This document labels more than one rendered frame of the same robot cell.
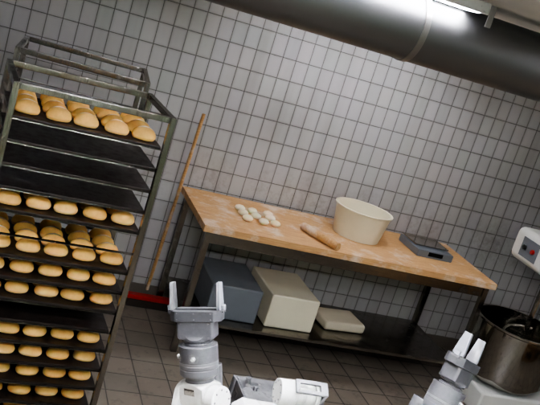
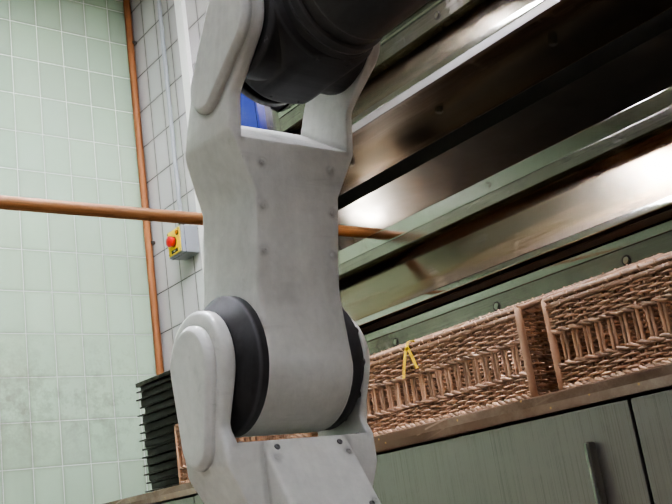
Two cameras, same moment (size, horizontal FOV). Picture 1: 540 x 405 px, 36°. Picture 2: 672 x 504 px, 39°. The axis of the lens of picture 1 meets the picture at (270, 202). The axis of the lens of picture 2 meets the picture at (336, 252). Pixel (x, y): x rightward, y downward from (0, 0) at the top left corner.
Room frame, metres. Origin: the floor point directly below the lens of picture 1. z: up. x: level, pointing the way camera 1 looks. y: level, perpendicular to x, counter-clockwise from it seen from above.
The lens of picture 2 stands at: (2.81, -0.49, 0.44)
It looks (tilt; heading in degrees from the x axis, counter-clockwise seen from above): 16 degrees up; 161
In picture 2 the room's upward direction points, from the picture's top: 8 degrees counter-clockwise
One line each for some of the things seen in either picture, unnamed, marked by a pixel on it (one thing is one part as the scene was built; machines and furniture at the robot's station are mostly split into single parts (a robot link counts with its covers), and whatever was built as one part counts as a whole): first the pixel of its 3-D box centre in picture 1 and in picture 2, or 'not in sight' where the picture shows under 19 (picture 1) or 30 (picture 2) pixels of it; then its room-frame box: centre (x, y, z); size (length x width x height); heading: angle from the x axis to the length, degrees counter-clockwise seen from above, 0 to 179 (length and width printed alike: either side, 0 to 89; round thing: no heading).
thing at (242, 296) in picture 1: (226, 288); not in sight; (5.46, 0.11, 0.35); 0.50 x 0.36 x 0.24; 21
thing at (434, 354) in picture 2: not in sight; (494, 352); (1.15, 0.39, 0.72); 0.56 x 0.49 x 0.28; 21
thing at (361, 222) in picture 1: (359, 222); not in sight; (5.83, -0.66, 1.01); 0.43 x 0.43 x 0.21
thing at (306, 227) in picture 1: (320, 236); not in sight; (5.41, -0.39, 0.93); 0.36 x 0.06 x 0.06; 45
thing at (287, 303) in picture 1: (281, 298); not in sight; (5.61, -0.28, 0.35); 0.50 x 0.36 x 0.24; 22
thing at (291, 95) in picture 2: not in sight; (299, 32); (1.97, -0.20, 0.94); 0.14 x 0.13 x 0.12; 109
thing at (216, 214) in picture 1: (321, 292); not in sight; (5.71, -0.55, 0.45); 2.20 x 0.80 x 0.90; 111
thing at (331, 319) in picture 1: (337, 320); not in sight; (5.78, -0.73, 0.27); 0.34 x 0.26 x 0.07; 117
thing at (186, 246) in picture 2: not in sight; (182, 242); (-0.35, 0.06, 1.46); 0.10 x 0.07 x 0.10; 21
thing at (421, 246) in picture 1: (426, 247); not in sight; (6.01, -1.20, 0.94); 0.32 x 0.30 x 0.07; 21
